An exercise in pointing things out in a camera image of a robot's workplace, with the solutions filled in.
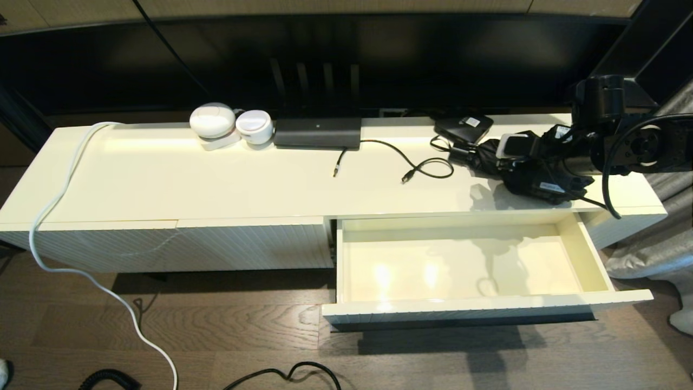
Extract black floor cable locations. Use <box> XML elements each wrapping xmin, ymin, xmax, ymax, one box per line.
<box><xmin>222</xmin><ymin>361</ymin><xmax>342</xmax><ymax>390</ymax></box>

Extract small black set-top box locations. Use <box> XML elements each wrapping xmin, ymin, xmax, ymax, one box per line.
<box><xmin>433</xmin><ymin>114</ymin><xmax>494</xmax><ymax>145</ymax></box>

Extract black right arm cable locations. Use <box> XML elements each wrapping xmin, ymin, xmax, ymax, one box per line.
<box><xmin>574</xmin><ymin>113</ymin><xmax>693</xmax><ymax>220</ymax></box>

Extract black router with antennas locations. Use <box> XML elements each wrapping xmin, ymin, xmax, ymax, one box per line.
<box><xmin>269</xmin><ymin>57</ymin><xmax>362</xmax><ymax>151</ymax></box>

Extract short black cable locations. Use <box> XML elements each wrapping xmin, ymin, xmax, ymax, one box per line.
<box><xmin>332</xmin><ymin>146</ymin><xmax>349</xmax><ymax>178</ymax></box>

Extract white fluted drawer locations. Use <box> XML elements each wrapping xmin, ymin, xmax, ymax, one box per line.
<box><xmin>322</xmin><ymin>212</ymin><xmax>654</xmax><ymax>326</ymax></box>

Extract black coiled cable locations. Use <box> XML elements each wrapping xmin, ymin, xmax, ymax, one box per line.
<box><xmin>79</xmin><ymin>368</ymin><xmax>142</xmax><ymax>390</ymax></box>

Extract black umbrella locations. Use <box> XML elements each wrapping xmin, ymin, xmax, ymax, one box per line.
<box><xmin>429</xmin><ymin>130</ymin><xmax>594</xmax><ymax>205</ymax></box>

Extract black shelf unit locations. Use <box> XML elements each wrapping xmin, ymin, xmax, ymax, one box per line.
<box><xmin>568</xmin><ymin>0</ymin><xmax>693</xmax><ymax>108</ymax></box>

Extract black television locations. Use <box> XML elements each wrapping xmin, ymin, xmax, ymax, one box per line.
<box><xmin>0</xmin><ymin>12</ymin><xmax>637</xmax><ymax>117</ymax></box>

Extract white power cable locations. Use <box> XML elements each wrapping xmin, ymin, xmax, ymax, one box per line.
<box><xmin>29</xmin><ymin>122</ymin><xmax>179</xmax><ymax>390</ymax></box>

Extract white rounded floor object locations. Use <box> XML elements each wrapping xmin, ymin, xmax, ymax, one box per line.
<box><xmin>669</xmin><ymin>310</ymin><xmax>693</xmax><ymax>336</ymax></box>

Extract small white round device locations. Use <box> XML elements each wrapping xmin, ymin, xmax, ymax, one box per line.
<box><xmin>236</xmin><ymin>110</ymin><xmax>274</xmax><ymax>145</ymax></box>

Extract grey curtain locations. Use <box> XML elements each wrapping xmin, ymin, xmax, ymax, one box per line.
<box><xmin>602</xmin><ymin>81</ymin><xmax>693</xmax><ymax>326</ymax></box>

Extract white tv cabinet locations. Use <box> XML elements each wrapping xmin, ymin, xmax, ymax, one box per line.
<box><xmin>0</xmin><ymin>113</ymin><xmax>668</xmax><ymax>282</ymax></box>

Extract long black looped cable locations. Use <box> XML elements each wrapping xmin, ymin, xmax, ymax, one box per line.
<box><xmin>359</xmin><ymin>139</ymin><xmax>454</xmax><ymax>184</ymax></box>

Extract white egg-shaped device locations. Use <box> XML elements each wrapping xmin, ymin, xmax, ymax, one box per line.
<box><xmin>189</xmin><ymin>102</ymin><xmax>237</xmax><ymax>139</ymax></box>

